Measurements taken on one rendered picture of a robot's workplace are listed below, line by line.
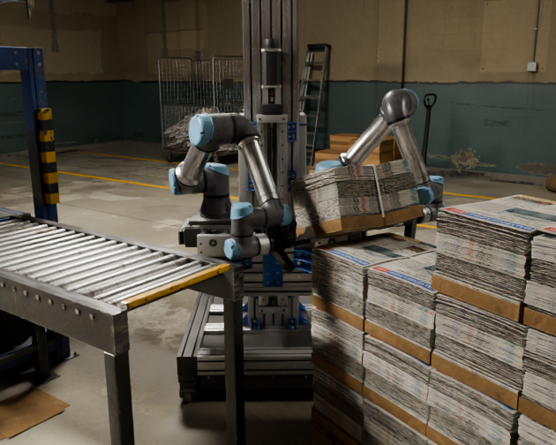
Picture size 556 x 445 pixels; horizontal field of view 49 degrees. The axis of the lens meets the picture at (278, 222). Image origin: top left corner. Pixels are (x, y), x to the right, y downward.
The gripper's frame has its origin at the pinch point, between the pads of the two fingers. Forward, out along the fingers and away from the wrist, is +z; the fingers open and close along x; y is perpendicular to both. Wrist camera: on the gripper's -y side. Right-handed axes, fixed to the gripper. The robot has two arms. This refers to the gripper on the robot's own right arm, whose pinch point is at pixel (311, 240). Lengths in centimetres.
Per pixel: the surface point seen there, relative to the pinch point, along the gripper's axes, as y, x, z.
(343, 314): -26.6, -18.9, -6.0
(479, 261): -13, -80, -5
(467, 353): -37, -70, -6
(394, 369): -44, -40, -6
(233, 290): -11.6, -3.1, -37.6
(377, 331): -32.0, -34.8, -6.0
